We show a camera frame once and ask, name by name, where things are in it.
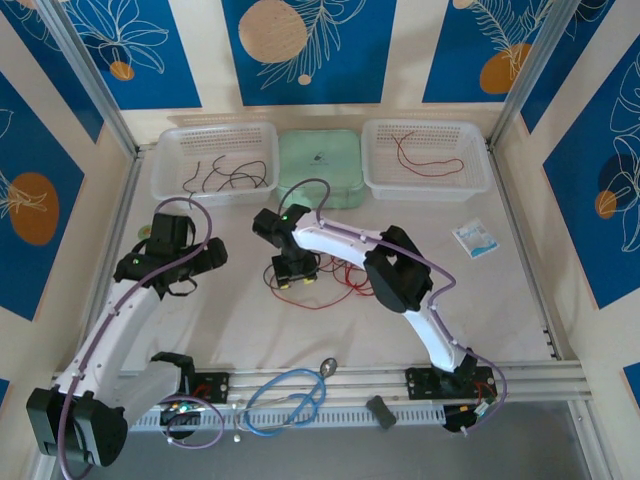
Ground aluminium frame rail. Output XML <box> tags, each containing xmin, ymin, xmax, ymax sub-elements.
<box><xmin>42</xmin><ymin>362</ymin><xmax>594</xmax><ymax>409</ymax></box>

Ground grey metal shelf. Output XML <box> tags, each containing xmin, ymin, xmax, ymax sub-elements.
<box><xmin>29</xmin><ymin>402</ymin><xmax>614</xmax><ymax>480</ymax></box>

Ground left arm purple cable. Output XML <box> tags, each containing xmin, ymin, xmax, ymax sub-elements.
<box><xmin>57</xmin><ymin>197</ymin><xmax>225</xmax><ymax>480</ymax></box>

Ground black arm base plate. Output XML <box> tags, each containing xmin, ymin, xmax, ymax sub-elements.
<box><xmin>402</xmin><ymin>366</ymin><xmax>499</xmax><ymax>401</ymax></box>
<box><xmin>144</xmin><ymin>372</ymin><xmax>231</xmax><ymax>406</ymax></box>

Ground blue stethoscope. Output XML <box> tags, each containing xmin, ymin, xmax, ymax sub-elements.
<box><xmin>233</xmin><ymin>358</ymin><xmax>339</xmax><ymax>441</ymax></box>

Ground mint green lidded box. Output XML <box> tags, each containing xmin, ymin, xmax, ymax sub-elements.
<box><xmin>276</xmin><ymin>128</ymin><xmax>366</xmax><ymax>211</ymax></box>

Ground base wiring connector bundle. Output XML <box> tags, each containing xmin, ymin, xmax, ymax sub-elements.
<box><xmin>442</xmin><ymin>382</ymin><xmax>499</xmax><ymax>436</ymax></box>
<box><xmin>159</xmin><ymin>397</ymin><xmax>204</xmax><ymax>441</ymax></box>

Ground aluminium frame post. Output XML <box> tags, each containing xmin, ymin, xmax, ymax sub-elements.
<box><xmin>485</xmin><ymin>0</ymin><xmax>594</xmax><ymax>151</ymax></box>
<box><xmin>35</xmin><ymin>0</ymin><xmax>141</xmax><ymax>157</ymax></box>

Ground grey slotted cable duct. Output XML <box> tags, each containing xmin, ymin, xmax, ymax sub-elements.
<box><xmin>124</xmin><ymin>404</ymin><xmax>446</xmax><ymax>434</ymax></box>

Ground white blue surgical packet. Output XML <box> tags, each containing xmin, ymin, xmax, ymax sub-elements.
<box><xmin>451</xmin><ymin>217</ymin><xmax>501</xmax><ymax>260</ymax></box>

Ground blue panel with orange blob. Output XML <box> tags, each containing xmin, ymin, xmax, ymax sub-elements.
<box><xmin>0</xmin><ymin>69</ymin><xmax>87</xmax><ymax>322</ymax></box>

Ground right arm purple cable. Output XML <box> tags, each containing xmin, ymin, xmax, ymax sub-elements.
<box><xmin>277</xmin><ymin>178</ymin><xmax>509</xmax><ymax>435</ymax></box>

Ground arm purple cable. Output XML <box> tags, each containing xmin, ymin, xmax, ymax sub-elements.
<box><xmin>57</xmin><ymin>197</ymin><xmax>225</xmax><ymax>480</ymax></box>
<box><xmin>277</xmin><ymin>178</ymin><xmax>509</xmax><ymax>435</ymax></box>

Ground small black block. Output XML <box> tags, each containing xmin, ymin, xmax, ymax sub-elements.
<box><xmin>365</xmin><ymin>394</ymin><xmax>397</xmax><ymax>430</ymax></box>

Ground aluminium side rail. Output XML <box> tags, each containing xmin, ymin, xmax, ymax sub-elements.
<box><xmin>74</xmin><ymin>147</ymin><xmax>146</xmax><ymax>374</ymax></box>
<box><xmin>485</xmin><ymin>142</ymin><xmax>566</xmax><ymax>361</ymax></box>

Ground white table cloth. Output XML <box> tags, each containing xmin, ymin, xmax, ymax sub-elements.
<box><xmin>102</xmin><ymin>149</ymin><xmax>556</xmax><ymax>371</ymax></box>

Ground white perforated plastic basket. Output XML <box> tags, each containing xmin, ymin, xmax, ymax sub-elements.
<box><xmin>149</xmin><ymin>122</ymin><xmax>279</xmax><ymax>209</ymax></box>
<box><xmin>360</xmin><ymin>118</ymin><xmax>494</xmax><ymax>203</ymax></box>

